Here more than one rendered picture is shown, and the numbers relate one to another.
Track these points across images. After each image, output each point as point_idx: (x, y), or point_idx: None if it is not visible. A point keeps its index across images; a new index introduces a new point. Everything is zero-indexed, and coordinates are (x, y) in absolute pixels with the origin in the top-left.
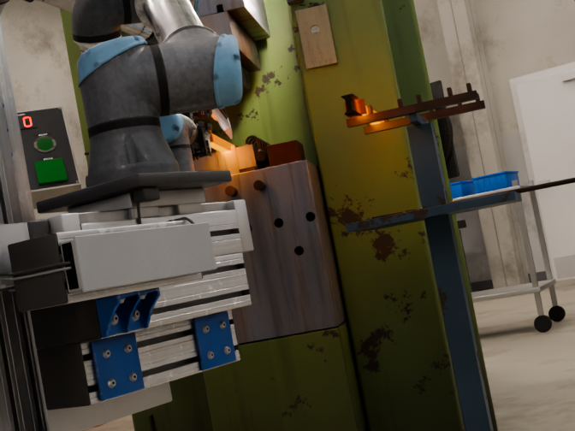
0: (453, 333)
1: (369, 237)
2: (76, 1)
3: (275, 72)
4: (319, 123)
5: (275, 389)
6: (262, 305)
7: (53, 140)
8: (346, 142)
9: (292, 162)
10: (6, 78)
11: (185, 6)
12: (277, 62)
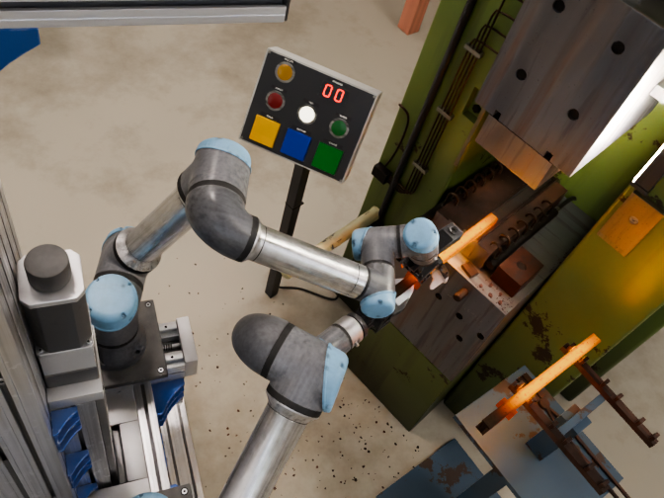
0: (486, 481)
1: (538, 342)
2: (235, 332)
3: (635, 126)
4: (572, 265)
5: (397, 358)
6: (418, 329)
7: (347, 128)
8: (578, 294)
9: (495, 305)
10: (98, 438)
11: (264, 475)
12: (645, 123)
